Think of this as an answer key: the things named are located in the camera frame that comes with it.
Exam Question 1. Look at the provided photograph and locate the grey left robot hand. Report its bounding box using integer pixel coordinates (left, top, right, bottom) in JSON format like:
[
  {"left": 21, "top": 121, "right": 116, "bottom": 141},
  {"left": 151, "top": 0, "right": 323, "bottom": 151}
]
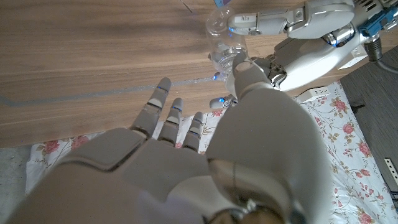
[{"left": 226, "top": 0, "right": 364, "bottom": 93}]

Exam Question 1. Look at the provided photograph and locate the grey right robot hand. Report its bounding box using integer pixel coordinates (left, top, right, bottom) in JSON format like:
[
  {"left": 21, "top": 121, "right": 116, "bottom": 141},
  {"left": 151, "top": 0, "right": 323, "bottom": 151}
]
[{"left": 6, "top": 51, "right": 334, "bottom": 224}]

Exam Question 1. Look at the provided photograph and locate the clear plastic medicine bottle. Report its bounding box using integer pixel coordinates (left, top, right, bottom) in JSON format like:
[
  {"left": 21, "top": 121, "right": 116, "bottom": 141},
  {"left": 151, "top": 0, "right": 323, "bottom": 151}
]
[{"left": 205, "top": 6, "right": 249, "bottom": 80}]

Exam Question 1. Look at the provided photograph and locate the white cube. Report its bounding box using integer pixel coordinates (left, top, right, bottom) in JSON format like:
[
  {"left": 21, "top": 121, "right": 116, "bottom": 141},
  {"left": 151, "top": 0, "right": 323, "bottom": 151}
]
[{"left": 337, "top": 46, "right": 370, "bottom": 70}]

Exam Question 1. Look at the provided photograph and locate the blue sugar packet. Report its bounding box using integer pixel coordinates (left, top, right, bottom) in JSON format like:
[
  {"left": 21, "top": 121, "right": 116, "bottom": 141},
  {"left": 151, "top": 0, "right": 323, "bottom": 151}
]
[{"left": 213, "top": 0, "right": 233, "bottom": 9}]

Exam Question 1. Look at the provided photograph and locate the white power strip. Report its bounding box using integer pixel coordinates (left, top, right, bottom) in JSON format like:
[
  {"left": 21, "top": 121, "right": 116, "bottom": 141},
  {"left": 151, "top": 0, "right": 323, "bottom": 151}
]
[{"left": 296, "top": 86, "right": 331, "bottom": 104}]

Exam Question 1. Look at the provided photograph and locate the small black clip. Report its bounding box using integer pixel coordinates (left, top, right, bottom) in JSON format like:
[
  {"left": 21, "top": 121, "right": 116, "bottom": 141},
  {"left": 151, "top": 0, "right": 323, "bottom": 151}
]
[{"left": 350, "top": 103, "right": 367, "bottom": 114}]

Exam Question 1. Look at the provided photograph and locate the floral backdrop cloth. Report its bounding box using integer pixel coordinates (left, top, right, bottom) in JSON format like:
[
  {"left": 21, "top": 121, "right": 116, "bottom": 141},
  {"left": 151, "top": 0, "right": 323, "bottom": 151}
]
[{"left": 24, "top": 80, "right": 398, "bottom": 224}]

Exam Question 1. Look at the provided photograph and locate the white perforated strip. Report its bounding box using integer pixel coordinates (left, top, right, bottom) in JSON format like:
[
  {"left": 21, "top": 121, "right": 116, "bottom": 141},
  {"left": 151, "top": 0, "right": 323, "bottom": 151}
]
[{"left": 383, "top": 157, "right": 398, "bottom": 185}]

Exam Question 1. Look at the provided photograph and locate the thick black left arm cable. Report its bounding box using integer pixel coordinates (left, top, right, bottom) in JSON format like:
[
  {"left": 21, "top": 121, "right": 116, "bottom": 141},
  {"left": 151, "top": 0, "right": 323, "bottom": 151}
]
[{"left": 363, "top": 36, "right": 398, "bottom": 75}]

